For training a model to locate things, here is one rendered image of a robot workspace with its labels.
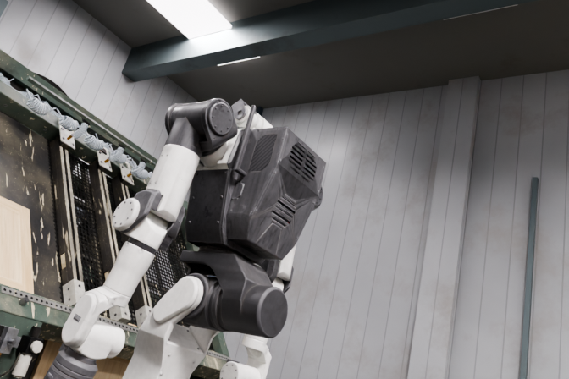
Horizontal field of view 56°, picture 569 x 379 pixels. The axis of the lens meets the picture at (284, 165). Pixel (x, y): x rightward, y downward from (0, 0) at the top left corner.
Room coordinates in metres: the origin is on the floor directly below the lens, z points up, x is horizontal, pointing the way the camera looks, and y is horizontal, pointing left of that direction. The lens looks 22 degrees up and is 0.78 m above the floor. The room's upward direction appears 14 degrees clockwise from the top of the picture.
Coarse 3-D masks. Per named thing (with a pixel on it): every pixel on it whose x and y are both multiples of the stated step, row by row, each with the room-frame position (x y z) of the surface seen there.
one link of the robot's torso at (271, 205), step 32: (288, 128) 1.18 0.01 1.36; (224, 160) 1.23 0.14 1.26; (256, 160) 1.22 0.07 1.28; (288, 160) 1.20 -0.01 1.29; (320, 160) 1.30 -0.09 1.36; (192, 192) 1.31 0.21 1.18; (224, 192) 1.24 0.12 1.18; (256, 192) 1.20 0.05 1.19; (288, 192) 1.25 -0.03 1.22; (192, 224) 1.31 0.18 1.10; (224, 224) 1.25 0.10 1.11; (256, 224) 1.22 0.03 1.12; (288, 224) 1.30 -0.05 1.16; (256, 256) 1.36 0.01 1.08
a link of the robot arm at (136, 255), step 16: (144, 224) 1.16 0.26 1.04; (160, 224) 1.19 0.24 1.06; (128, 240) 1.19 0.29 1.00; (144, 240) 1.17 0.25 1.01; (160, 240) 1.20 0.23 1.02; (128, 256) 1.17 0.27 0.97; (144, 256) 1.18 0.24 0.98; (112, 272) 1.19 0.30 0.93; (128, 272) 1.18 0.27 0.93; (144, 272) 1.20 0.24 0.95; (112, 288) 1.18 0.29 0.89; (128, 288) 1.19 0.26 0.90
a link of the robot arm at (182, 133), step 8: (184, 104) 1.18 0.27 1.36; (192, 104) 1.16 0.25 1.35; (200, 104) 1.14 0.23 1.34; (176, 112) 1.18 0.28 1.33; (184, 112) 1.16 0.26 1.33; (192, 112) 1.14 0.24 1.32; (200, 112) 1.12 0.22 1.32; (176, 120) 1.17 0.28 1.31; (184, 120) 1.16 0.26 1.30; (192, 120) 1.14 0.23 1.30; (200, 120) 1.13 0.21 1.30; (176, 128) 1.16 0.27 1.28; (184, 128) 1.15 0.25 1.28; (192, 128) 1.15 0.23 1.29; (200, 128) 1.14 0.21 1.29; (168, 136) 1.18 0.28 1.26; (176, 136) 1.16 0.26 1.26; (184, 136) 1.15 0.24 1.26; (192, 136) 1.16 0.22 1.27; (200, 136) 1.17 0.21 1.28; (176, 144) 1.15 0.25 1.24; (184, 144) 1.15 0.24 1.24; (192, 144) 1.16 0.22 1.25; (200, 152) 1.18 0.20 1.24
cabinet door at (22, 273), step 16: (0, 208) 2.39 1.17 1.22; (16, 208) 2.47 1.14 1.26; (0, 224) 2.36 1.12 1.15; (16, 224) 2.44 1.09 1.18; (0, 240) 2.33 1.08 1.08; (16, 240) 2.41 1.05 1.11; (0, 256) 2.30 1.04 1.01; (16, 256) 2.37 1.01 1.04; (0, 272) 2.27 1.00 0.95; (16, 272) 2.34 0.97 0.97; (32, 272) 2.42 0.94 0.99; (32, 288) 2.39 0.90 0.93
